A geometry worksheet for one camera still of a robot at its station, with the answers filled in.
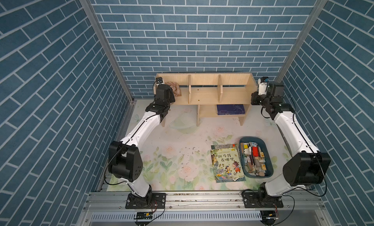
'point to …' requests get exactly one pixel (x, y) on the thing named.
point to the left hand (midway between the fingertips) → (171, 90)
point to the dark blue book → (225, 109)
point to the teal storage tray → (263, 143)
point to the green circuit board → (144, 215)
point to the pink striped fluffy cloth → (176, 88)
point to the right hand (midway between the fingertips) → (255, 94)
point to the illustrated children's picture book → (227, 164)
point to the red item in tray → (255, 151)
